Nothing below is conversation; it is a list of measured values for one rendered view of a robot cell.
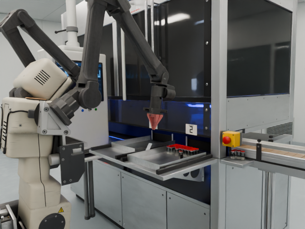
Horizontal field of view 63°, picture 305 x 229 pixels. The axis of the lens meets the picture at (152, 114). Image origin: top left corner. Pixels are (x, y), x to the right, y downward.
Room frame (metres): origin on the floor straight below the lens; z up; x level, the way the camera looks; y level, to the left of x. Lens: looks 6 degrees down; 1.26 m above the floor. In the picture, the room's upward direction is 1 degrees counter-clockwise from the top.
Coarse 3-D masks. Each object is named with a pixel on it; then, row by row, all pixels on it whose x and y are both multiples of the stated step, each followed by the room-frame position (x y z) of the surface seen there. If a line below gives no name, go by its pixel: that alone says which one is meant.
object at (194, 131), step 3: (186, 126) 1.48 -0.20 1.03; (189, 126) 1.46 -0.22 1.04; (192, 126) 1.44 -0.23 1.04; (195, 126) 1.43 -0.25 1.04; (186, 129) 1.48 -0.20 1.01; (189, 129) 1.46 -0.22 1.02; (192, 129) 1.44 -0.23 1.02; (195, 129) 1.43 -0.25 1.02; (186, 132) 1.48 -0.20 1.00; (189, 132) 1.46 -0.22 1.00; (192, 132) 1.44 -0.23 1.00; (195, 132) 1.43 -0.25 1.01
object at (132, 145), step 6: (138, 138) 1.78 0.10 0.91; (144, 138) 1.82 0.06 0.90; (150, 138) 1.86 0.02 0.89; (114, 144) 1.61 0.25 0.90; (120, 144) 1.56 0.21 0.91; (126, 144) 1.70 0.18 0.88; (132, 144) 1.70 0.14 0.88; (138, 144) 1.69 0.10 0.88; (144, 144) 1.69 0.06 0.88; (156, 144) 1.55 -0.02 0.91; (162, 144) 1.59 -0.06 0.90; (126, 150) 1.51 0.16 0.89; (132, 150) 1.46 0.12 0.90
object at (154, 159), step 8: (136, 152) 1.35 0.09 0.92; (144, 152) 1.38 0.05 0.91; (152, 152) 1.42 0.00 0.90; (160, 152) 1.46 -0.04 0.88; (128, 160) 1.30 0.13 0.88; (136, 160) 1.25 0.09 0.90; (144, 160) 1.20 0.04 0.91; (152, 160) 1.30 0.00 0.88; (160, 160) 1.30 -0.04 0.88; (168, 160) 1.29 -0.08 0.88; (176, 160) 1.18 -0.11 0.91; (184, 160) 1.22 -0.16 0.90; (152, 168) 1.15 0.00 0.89; (160, 168) 1.12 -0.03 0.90
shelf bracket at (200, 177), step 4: (200, 168) 1.38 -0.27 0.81; (200, 172) 1.38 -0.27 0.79; (176, 176) 1.25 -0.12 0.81; (180, 176) 1.27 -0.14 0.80; (184, 176) 1.29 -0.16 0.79; (188, 176) 1.31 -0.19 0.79; (200, 176) 1.38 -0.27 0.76; (192, 180) 1.33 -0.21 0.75; (196, 180) 1.35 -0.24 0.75; (200, 180) 1.38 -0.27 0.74
